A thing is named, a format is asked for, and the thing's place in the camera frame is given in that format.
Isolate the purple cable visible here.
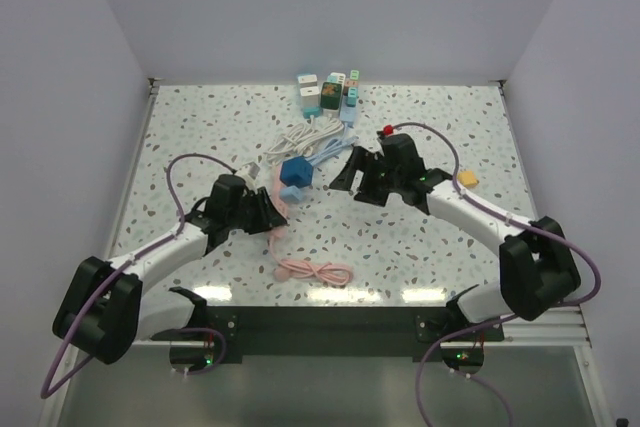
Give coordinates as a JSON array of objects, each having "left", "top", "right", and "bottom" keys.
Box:
[
  {"left": 389, "top": 121, "right": 601, "bottom": 427},
  {"left": 39, "top": 152, "right": 241, "bottom": 400}
]

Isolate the light blue plug adapter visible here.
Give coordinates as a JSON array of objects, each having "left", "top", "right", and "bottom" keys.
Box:
[{"left": 279, "top": 185, "right": 304, "bottom": 204}]

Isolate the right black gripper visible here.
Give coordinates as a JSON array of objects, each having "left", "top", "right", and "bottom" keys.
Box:
[{"left": 330, "top": 146, "right": 403, "bottom": 207}]

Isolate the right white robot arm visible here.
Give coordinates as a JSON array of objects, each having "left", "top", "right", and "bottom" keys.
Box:
[{"left": 329, "top": 134, "right": 581, "bottom": 340}]

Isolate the yellow plug adapter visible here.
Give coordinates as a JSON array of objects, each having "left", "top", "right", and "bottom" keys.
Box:
[{"left": 457, "top": 170, "right": 479, "bottom": 189}]

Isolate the white power strip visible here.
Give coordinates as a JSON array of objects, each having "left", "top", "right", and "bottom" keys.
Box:
[{"left": 264, "top": 107, "right": 345, "bottom": 167}]

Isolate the pink power strip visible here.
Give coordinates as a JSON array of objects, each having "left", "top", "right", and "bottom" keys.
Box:
[{"left": 267, "top": 166, "right": 354, "bottom": 287}]

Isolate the green picture charger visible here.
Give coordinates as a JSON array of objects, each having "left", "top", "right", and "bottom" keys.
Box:
[{"left": 320, "top": 81, "right": 342, "bottom": 115}]

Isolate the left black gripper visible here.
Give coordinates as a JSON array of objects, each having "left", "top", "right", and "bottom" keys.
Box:
[{"left": 226, "top": 186, "right": 286, "bottom": 234}]

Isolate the white charger front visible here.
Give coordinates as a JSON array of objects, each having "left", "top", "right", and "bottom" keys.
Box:
[{"left": 299, "top": 85, "right": 320, "bottom": 109}]

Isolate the light blue power strip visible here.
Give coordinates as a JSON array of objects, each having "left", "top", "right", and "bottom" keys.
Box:
[{"left": 296, "top": 103, "right": 358, "bottom": 167}]

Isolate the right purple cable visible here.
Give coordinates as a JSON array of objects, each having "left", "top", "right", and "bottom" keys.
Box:
[{"left": 389, "top": 121, "right": 601, "bottom": 427}]

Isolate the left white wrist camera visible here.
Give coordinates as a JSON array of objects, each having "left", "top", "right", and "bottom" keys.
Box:
[{"left": 235, "top": 162, "right": 261, "bottom": 191}]

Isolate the teal plug adapter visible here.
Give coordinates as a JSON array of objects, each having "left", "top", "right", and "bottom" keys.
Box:
[{"left": 346, "top": 87, "right": 359, "bottom": 107}]

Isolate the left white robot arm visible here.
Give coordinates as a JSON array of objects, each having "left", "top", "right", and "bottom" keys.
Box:
[{"left": 52, "top": 174, "right": 287, "bottom": 364}]

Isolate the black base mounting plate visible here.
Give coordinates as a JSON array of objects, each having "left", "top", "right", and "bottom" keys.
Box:
[{"left": 164, "top": 304, "right": 506, "bottom": 364}]

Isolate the blue cube socket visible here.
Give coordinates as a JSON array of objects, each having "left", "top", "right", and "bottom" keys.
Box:
[{"left": 279, "top": 156, "right": 314, "bottom": 188}]

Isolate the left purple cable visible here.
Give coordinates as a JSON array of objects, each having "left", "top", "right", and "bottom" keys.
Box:
[{"left": 39, "top": 152, "right": 241, "bottom": 400}]

